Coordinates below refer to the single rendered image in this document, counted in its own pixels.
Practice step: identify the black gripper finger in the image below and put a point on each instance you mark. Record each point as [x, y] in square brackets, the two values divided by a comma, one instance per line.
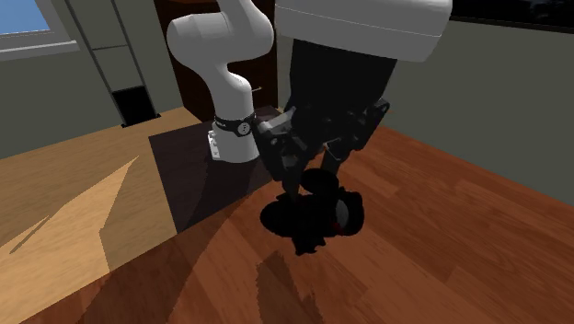
[365, 125]
[287, 148]

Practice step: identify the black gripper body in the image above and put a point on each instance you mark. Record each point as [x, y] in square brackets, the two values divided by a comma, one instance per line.
[334, 80]

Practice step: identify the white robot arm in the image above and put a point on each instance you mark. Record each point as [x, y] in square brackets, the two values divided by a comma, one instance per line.
[233, 96]

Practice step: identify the black rounded object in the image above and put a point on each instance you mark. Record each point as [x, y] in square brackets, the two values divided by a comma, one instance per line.
[305, 220]

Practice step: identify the dark robot stand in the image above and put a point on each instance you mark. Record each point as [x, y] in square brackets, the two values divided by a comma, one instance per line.
[188, 175]

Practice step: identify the grey tall cabinet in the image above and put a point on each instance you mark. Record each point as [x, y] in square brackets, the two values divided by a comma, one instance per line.
[119, 58]

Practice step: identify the window with grey frame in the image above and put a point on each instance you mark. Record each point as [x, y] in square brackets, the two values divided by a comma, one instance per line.
[22, 22]

